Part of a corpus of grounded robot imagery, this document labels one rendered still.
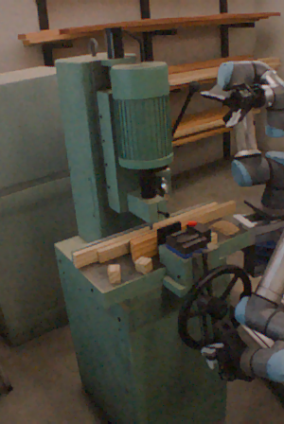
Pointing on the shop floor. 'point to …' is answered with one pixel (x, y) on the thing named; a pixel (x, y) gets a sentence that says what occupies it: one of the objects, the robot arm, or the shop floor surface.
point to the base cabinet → (143, 364)
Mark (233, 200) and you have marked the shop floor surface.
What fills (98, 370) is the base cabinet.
